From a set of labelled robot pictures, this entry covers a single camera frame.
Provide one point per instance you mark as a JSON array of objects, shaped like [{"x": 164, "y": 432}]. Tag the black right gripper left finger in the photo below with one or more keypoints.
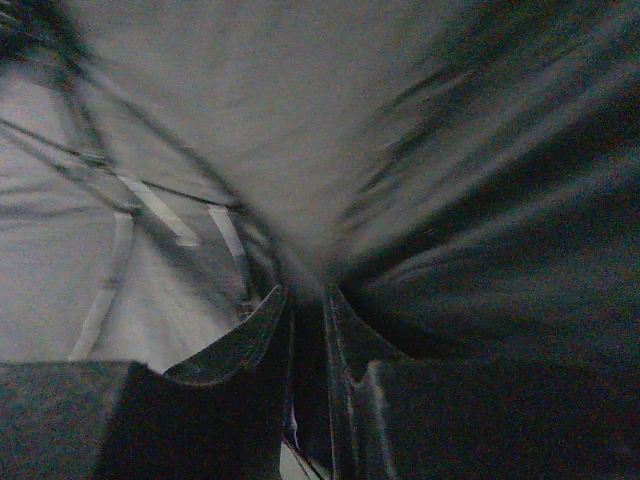
[{"x": 216, "y": 415}]

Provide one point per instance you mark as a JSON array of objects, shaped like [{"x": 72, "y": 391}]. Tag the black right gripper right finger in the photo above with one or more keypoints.
[{"x": 394, "y": 417}]

